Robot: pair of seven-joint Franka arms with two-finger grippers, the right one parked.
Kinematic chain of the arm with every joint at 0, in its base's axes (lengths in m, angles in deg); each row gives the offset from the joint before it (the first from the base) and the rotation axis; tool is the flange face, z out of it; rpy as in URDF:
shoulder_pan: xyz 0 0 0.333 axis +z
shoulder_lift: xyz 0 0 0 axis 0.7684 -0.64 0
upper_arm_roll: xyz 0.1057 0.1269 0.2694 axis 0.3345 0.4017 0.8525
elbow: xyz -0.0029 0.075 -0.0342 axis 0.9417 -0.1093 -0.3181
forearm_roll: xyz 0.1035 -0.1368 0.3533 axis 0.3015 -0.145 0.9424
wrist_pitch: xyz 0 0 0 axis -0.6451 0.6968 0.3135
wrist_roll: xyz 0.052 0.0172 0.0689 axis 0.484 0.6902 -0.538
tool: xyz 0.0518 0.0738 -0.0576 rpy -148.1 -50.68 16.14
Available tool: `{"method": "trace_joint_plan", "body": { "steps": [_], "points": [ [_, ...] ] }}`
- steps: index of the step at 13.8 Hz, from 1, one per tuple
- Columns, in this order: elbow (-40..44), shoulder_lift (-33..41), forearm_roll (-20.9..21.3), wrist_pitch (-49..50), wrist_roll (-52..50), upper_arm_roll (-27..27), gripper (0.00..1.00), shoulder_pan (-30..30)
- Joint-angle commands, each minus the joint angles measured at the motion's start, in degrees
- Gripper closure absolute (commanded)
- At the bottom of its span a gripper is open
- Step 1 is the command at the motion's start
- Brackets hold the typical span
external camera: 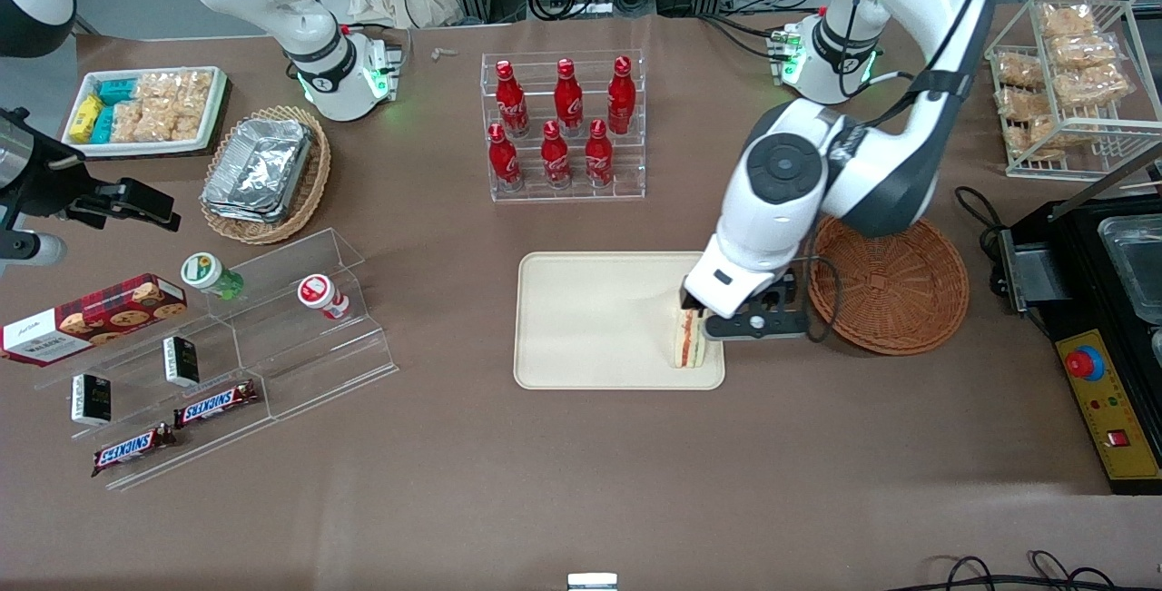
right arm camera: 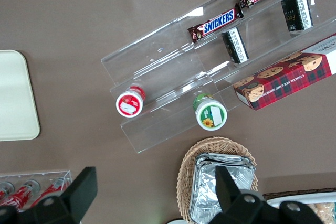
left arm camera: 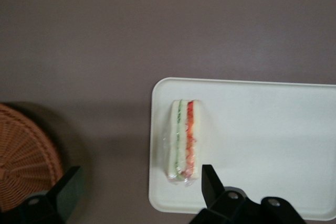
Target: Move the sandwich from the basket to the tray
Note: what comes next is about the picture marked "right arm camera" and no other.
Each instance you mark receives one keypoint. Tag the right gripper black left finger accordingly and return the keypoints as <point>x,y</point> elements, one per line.
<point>78,192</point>

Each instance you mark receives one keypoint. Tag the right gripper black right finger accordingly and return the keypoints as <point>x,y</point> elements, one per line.
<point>228,195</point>

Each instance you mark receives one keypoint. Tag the oval light wicker basket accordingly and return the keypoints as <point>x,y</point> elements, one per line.
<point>223,142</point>

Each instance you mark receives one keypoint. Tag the white rectangular snack tray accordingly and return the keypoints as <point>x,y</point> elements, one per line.
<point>288,200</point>

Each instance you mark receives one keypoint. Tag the cream plastic tray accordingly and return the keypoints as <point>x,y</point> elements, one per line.
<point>15,95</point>

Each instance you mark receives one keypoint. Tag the stack of foil trays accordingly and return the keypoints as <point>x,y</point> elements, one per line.
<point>204,187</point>

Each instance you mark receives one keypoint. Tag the clear acrylic bottle rack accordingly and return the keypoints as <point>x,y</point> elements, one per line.
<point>52,174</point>

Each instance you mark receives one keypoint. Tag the green lid drink cup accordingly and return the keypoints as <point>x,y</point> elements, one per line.
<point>211,113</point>

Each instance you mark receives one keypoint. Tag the clear bag of crackers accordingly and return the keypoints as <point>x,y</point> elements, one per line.
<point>323,212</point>

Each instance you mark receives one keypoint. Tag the red lid drink cup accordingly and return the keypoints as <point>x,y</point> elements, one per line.
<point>130,103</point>

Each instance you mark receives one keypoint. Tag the red tartan cookie box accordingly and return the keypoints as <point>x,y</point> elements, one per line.
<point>283,77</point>

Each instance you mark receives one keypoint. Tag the small black white box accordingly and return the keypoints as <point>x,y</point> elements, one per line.
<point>235,45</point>
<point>298,11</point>

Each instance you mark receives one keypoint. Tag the clear acrylic stepped shelf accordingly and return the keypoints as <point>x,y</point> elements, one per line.
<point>157,58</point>

